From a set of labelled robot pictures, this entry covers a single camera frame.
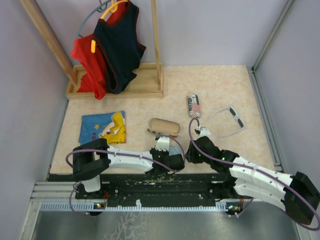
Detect plaid glasses case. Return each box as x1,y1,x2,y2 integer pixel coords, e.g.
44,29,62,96
147,118,180,137

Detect flag newsprint glasses case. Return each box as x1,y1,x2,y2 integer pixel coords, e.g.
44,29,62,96
187,93,201,119

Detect white frame sunglasses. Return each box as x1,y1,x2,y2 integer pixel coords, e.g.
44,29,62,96
207,105,246,139

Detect light blue cloth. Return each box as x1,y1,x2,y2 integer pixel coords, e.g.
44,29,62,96
169,146,182,156

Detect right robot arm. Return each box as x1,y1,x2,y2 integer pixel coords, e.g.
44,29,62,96
186,136,320,227

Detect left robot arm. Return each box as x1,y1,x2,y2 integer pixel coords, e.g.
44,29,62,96
65,135,186,199

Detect blue yellow cartoon pouch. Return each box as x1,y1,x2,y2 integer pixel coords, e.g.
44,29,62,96
78,110,127,145

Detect wooden clothes rack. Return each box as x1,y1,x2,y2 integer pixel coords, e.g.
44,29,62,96
20,0,164,100

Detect red tank top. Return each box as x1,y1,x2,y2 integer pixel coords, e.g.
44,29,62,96
70,1,130,100

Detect navy tank top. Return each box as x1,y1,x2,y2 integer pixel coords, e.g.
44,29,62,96
92,1,146,94

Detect yellow hanger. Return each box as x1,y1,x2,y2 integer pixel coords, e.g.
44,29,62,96
90,0,130,54

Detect grey blue hanger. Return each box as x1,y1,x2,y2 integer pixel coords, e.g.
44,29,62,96
75,0,111,38

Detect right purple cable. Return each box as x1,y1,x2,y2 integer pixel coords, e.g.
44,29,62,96
187,118,320,231

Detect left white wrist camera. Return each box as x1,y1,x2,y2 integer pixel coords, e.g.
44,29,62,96
155,136,171,152

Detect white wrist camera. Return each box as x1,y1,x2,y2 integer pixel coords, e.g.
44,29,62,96
155,136,171,152
195,126,211,138

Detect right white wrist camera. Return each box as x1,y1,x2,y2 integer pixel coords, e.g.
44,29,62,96
195,126,211,138

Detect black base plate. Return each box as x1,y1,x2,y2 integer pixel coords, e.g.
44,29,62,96
47,172,253,208

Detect white slotted cable duct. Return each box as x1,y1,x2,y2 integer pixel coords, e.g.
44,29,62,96
39,198,241,213

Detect aluminium rail frame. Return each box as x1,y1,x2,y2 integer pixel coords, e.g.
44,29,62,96
17,0,320,240

